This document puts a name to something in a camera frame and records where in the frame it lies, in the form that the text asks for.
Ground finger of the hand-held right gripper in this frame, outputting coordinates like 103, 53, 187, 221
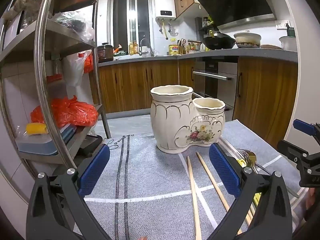
277, 139, 314, 165
293, 119, 320, 140

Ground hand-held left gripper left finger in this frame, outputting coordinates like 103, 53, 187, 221
26, 142, 112, 240

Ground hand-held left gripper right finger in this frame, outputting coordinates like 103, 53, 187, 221
209, 144, 293, 240

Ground wooden chopstick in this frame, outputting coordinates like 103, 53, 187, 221
187, 156, 202, 240
196, 151, 242, 234
245, 210, 254, 228

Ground silver fork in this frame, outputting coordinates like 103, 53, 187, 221
236, 149, 300, 198

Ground gold spoon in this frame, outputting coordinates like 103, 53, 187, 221
246, 150, 258, 167

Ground yellow green plastic chopstick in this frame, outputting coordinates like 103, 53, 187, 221
237, 159, 261, 214

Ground cream ceramic double utensil holder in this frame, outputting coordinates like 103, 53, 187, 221
150, 85, 226, 154

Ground person's right forearm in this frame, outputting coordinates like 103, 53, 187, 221
303, 187, 320, 230

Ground blue grey container stack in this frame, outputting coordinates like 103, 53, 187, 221
59, 124, 77, 145

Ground wooden end cabinet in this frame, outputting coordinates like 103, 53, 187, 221
232, 56, 299, 150

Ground grey table mat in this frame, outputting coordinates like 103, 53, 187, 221
75, 115, 310, 240

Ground clear plastic container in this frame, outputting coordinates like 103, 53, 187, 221
15, 127, 60, 155

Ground large orange plastic bag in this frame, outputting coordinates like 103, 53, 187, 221
30, 95, 99, 128

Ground yellow plastic item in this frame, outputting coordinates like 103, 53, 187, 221
26, 122, 48, 136

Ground grey kitchen countertop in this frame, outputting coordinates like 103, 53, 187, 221
97, 47, 299, 68

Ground built-in steel oven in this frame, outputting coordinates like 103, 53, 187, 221
192, 56, 238, 120

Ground red lidded plastic container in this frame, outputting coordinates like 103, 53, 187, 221
46, 74, 68, 105

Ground wooden base cabinets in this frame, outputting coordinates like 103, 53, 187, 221
89, 59, 195, 114

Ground white cooking pot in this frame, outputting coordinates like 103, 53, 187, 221
234, 32, 262, 48

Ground white plastic bag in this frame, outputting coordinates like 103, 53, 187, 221
62, 51, 87, 87

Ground small hanging orange bag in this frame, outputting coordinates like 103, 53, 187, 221
78, 51, 94, 73

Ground dark pressure cooker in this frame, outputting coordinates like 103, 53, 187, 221
97, 42, 115, 63

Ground black wok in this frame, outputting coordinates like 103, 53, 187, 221
187, 31, 237, 50

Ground stainless steel shelf rack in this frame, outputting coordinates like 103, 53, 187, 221
0, 0, 112, 230

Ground yellow oil bottles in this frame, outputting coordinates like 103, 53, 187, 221
129, 40, 140, 55

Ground knife block with scissors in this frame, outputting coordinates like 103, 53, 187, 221
177, 38, 188, 55

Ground kitchen faucet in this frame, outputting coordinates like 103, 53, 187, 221
140, 38, 154, 57

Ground black range hood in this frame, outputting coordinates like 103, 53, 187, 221
192, 0, 277, 29

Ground clear bag with dark contents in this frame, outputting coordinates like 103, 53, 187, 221
52, 11, 95, 43

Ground kitchen window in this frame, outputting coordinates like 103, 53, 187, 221
110, 0, 152, 54

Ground white water heater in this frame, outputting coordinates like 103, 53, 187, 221
154, 0, 175, 22

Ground brown bundle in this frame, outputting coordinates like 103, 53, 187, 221
5, 0, 48, 22

